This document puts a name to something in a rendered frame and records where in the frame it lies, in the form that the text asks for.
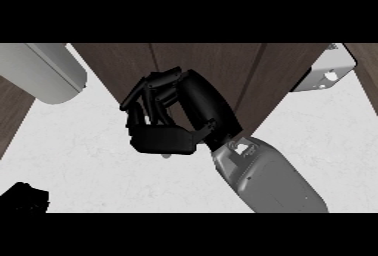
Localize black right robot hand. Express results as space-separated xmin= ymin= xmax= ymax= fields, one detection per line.
xmin=118 ymin=65 xmax=244 ymax=156

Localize pale grey rounded appliance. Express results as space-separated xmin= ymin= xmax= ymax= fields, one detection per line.
xmin=0 ymin=43 xmax=89 ymax=106

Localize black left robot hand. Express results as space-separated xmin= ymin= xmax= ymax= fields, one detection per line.
xmin=0 ymin=181 xmax=52 ymax=214

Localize brown wooden panel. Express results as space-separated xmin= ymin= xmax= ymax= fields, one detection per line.
xmin=0 ymin=75 xmax=37 ymax=160
xmin=343 ymin=43 xmax=378 ymax=117

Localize brown wooden cabinet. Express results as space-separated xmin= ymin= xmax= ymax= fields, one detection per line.
xmin=72 ymin=43 xmax=332 ymax=141

